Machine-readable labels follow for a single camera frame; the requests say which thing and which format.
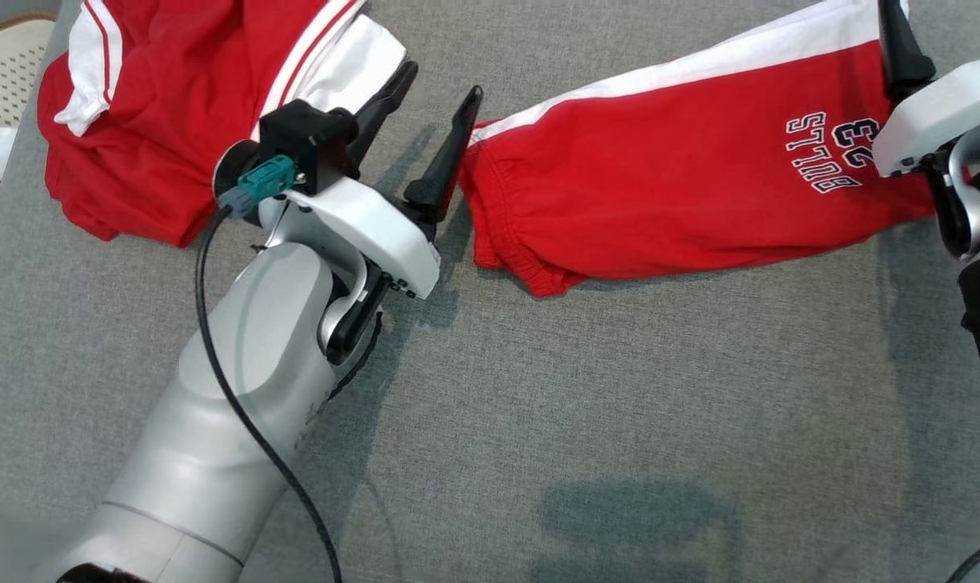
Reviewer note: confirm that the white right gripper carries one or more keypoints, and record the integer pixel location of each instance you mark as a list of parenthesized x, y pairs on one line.
[(943, 113)]

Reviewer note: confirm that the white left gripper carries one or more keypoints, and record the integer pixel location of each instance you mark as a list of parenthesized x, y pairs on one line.
[(377, 235)]

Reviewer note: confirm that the red white basketball jersey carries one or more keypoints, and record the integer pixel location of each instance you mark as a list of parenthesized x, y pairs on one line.
[(174, 121)]

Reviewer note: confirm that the red shorts with white stripe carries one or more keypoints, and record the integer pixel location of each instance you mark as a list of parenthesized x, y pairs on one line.
[(660, 178)]

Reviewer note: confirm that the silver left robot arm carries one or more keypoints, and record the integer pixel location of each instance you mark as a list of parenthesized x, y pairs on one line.
[(215, 421)]

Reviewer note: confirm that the beige perforated laundry basket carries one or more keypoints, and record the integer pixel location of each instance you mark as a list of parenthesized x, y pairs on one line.
[(8, 73)]

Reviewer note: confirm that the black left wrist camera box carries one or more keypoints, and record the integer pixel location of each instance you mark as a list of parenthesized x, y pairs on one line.
[(308, 142)]

